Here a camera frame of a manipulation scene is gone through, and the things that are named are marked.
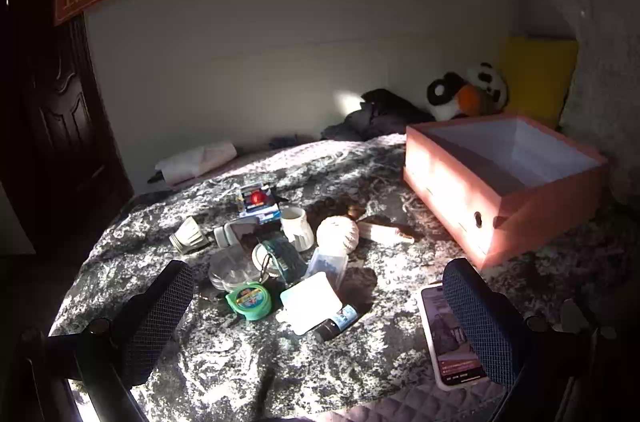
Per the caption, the clear plastic dish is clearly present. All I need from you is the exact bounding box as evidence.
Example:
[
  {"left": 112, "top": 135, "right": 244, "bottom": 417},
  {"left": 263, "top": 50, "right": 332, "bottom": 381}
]
[{"left": 208, "top": 247, "right": 261, "bottom": 293}]

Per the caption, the white ribbed cup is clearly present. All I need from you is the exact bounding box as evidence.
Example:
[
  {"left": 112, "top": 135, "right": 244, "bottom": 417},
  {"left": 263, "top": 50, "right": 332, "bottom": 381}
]
[
  {"left": 280, "top": 207, "right": 315, "bottom": 252},
  {"left": 169, "top": 216, "right": 211, "bottom": 254}
]

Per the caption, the green tape measure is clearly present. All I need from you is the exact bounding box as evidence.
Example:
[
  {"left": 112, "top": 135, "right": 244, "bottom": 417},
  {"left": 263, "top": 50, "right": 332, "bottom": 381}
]
[{"left": 225, "top": 282, "right": 272, "bottom": 317}]

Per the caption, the blister pack with red item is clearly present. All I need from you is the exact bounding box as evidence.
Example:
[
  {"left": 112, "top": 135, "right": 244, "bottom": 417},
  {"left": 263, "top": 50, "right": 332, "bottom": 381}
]
[{"left": 236, "top": 183, "right": 282, "bottom": 223}]

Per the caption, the yellow pillow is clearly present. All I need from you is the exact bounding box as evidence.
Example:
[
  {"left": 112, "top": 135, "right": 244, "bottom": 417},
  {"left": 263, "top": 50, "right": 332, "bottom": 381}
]
[{"left": 500, "top": 35, "right": 580, "bottom": 130}]

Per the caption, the white round disc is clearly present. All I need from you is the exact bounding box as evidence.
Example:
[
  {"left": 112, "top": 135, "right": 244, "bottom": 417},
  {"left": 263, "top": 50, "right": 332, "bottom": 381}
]
[{"left": 251, "top": 242, "right": 281, "bottom": 277}]

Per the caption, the pale wooden comb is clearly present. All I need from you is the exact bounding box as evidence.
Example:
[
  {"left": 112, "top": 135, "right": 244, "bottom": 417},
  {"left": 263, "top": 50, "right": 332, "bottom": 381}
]
[{"left": 357, "top": 217, "right": 416, "bottom": 245}]

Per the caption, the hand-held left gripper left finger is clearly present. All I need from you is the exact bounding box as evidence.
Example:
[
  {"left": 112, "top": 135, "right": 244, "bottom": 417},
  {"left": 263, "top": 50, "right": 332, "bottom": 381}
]
[{"left": 44, "top": 259, "right": 195, "bottom": 422}]

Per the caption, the white twine ball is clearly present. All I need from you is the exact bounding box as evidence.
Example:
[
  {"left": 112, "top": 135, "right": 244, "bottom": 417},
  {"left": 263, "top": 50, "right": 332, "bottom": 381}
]
[{"left": 316, "top": 215, "right": 361, "bottom": 259}]

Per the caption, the teal packet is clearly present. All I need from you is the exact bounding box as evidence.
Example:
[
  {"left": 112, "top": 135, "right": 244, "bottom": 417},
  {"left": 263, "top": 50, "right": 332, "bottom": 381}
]
[{"left": 260, "top": 236, "right": 307, "bottom": 283}]

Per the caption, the small dark bottle blue label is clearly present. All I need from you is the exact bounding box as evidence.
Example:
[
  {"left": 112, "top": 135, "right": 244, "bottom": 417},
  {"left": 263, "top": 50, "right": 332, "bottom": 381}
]
[{"left": 315, "top": 303, "right": 359, "bottom": 342}]

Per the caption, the pink cardboard box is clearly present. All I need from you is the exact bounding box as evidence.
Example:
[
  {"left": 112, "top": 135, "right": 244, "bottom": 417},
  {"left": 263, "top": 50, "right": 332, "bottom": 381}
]
[{"left": 403, "top": 113, "right": 609, "bottom": 270}]

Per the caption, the brown wooden bead bracelet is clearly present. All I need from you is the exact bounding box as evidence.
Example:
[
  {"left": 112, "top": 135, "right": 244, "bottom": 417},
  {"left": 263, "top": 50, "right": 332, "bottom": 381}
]
[{"left": 305, "top": 197, "right": 371, "bottom": 223}]

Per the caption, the dark grey clothing pile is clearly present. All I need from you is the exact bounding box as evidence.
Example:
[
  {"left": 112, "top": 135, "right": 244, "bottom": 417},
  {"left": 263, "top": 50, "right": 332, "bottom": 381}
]
[{"left": 320, "top": 88, "right": 436, "bottom": 142}]

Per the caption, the clear box with blue contents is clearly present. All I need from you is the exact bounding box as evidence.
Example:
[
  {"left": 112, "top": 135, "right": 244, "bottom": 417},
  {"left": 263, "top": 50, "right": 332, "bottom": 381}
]
[{"left": 304, "top": 247, "right": 348, "bottom": 290}]

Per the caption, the white lace curtain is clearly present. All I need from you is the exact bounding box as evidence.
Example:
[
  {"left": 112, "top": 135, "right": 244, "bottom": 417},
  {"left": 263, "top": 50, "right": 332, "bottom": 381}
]
[{"left": 530, "top": 0, "right": 640, "bottom": 203}]

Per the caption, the black plush toy orange beak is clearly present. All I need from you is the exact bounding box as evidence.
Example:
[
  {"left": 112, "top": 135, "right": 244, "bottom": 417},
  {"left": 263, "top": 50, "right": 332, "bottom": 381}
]
[{"left": 426, "top": 72, "right": 483, "bottom": 121}]

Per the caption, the panda plush toy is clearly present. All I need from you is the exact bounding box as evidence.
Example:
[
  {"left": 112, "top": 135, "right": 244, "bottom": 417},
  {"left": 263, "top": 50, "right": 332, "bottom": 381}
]
[{"left": 467, "top": 62, "right": 510, "bottom": 115}]

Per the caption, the dark wooden door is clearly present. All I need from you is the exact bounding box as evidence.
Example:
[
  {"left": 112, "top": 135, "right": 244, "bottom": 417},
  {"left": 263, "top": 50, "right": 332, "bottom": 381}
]
[{"left": 0, "top": 0, "right": 133, "bottom": 253}]

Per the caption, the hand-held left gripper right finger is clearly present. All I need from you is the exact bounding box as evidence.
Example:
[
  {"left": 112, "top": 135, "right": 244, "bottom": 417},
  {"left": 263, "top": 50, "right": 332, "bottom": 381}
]
[{"left": 442, "top": 258, "right": 601, "bottom": 422}]

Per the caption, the white smartphone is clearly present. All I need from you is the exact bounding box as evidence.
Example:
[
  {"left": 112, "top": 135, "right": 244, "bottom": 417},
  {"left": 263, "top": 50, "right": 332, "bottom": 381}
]
[{"left": 416, "top": 283, "right": 491, "bottom": 390}]

